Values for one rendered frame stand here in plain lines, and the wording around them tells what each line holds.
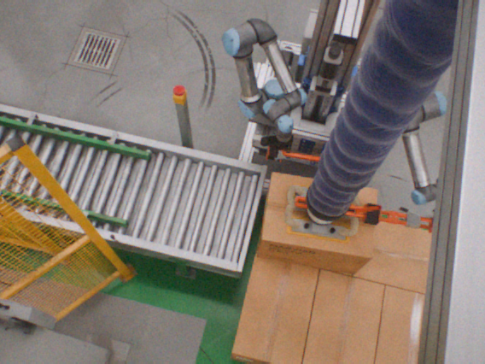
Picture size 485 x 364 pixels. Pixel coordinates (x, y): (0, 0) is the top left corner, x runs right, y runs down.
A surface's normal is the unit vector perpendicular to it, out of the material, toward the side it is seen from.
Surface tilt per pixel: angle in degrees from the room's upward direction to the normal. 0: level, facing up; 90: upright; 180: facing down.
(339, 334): 0
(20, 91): 0
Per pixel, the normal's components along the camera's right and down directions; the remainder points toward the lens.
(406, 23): -0.72, 0.52
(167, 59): 0.03, -0.37
